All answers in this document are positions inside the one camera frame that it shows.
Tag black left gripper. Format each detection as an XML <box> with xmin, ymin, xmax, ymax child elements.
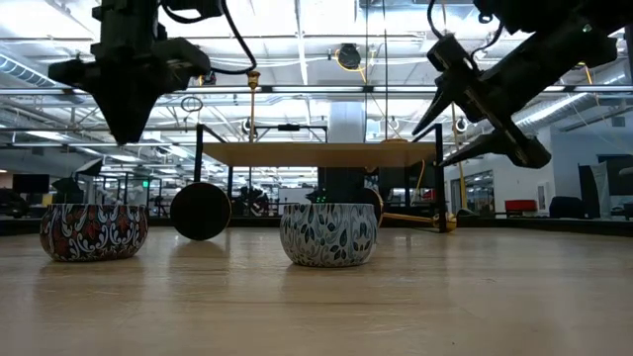
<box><xmin>47</xmin><ymin>0</ymin><xmax>212</xmax><ymax>145</ymax></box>

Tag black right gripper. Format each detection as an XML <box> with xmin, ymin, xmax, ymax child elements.
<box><xmin>412</xmin><ymin>22</ymin><xmax>619</xmax><ymax>169</ymax></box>

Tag red floral candle tin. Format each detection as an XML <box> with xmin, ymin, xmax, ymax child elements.
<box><xmin>39</xmin><ymin>203</ymin><xmax>149</xmax><ymax>263</ymax></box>

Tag small wooden shelf black legs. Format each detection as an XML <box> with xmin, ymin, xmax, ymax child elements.
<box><xmin>194</xmin><ymin>123</ymin><xmax>448</xmax><ymax>234</ymax></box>

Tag blue leaf candle tin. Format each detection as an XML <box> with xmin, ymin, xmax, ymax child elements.
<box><xmin>279</xmin><ymin>203</ymin><xmax>380</xmax><ymax>269</ymax></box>

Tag black studio softbox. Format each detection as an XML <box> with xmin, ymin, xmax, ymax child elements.
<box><xmin>73</xmin><ymin>157</ymin><xmax>104</xmax><ymax>179</ymax></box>

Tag red seat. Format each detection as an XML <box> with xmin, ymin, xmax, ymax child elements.
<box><xmin>504</xmin><ymin>199</ymin><xmax>538</xmax><ymax>215</ymax></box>

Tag black monitor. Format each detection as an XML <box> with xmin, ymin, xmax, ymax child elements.
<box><xmin>12</xmin><ymin>173</ymin><xmax>50</xmax><ymax>195</ymax></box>

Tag black chair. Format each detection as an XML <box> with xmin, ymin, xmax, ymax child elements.
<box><xmin>549</xmin><ymin>196</ymin><xmax>585</xmax><ymax>220</ymax></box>

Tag black and white panel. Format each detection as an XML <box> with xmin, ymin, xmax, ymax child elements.
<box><xmin>578</xmin><ymin>162</ymin><xmax>612</xmax><ymax>220</ymax></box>

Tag yellow hanging cable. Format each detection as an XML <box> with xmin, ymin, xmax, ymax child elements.
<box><xmin>441</xmin><ymin>0</ymin><xmax>470</xmax><ymax>213</ymax></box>

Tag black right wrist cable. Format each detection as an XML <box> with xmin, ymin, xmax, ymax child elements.
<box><xmin>426</xmin><ymin>0</ymin><xmax>505</xmax><ymax>60</ymax></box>

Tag black aluminium table frame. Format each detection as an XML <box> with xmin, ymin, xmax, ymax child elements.
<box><xmin>0</xmin><ymin>216</ymin><xmax>633</xmax><ymax>237</ymax></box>

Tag large dark wall screen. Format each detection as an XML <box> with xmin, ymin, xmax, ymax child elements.
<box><xmin>596</xmin><ymin>154</ymin><xmax>633</xmax><ymax>197</ymax></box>

